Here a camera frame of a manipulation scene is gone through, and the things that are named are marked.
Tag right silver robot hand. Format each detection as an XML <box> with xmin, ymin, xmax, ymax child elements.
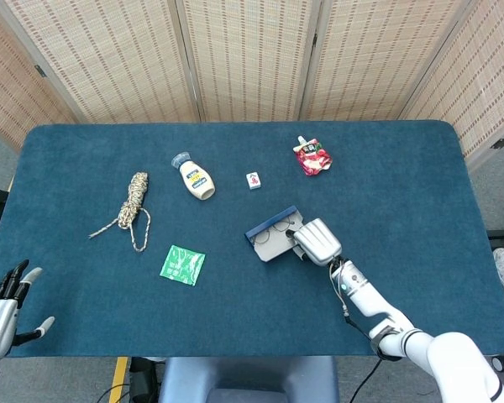
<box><xmin>286</xmin><ymin>217</ymin><xmax>344</xmax><ymax>268</ymax></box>

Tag blue box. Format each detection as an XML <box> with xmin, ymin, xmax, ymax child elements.
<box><xmin>244</xmin><ymin>205</ymin><xmax>307</xmax><ymax>264</ymax></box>

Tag wire-frame eyeglasses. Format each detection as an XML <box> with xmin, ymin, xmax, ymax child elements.
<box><xmin>251</xmin><ymin>220</ymin><xmax>297</xmax><ymax>245</ymax></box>

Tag red snack pouch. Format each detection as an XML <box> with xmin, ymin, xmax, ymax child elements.
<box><xmin>292</xmin><ymin>135</ymin><xmax>333</xmax><ymax>177</ymax></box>

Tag blue felt table cloth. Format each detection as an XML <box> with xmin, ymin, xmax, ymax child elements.
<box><xmin>0</xmin><ymin>120</ymin><xmax>504</xmax><ymax>359</ymax></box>

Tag cream mayonnaise bottle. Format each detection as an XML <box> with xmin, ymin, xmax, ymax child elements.
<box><xmin>171</xmin><ymin>152</ymin><xmax>217</xmax><ymax>202</ymax></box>

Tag green tea sachet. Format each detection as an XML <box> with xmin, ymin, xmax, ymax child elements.
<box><xmin>159</xmin><ymin>244</ymin><xmax>207</xmax><ymax>287</ymax></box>

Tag blue grey robot torso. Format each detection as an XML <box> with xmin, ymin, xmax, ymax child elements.
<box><xmin>157</xmin><ymin>356</ymin><xmax>340</xmax><ymax>403</ymax></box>

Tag woven bamboo folding screen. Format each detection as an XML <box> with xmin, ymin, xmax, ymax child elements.
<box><xmin>0</xmin><ymin>0</ymin><xmax>504</xmax><ymax>171</ymax></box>

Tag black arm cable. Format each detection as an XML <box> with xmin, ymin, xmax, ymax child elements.
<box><xmin>343</xmin><ymin>309</ymin><xmax>383</xmax><ymax>403</ymax></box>

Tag beige braided rope bundle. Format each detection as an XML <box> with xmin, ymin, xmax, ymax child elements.
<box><xmin>87</xmin><ymin>170</ymin><xmax>152</xmax><ymax>253</ymax></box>

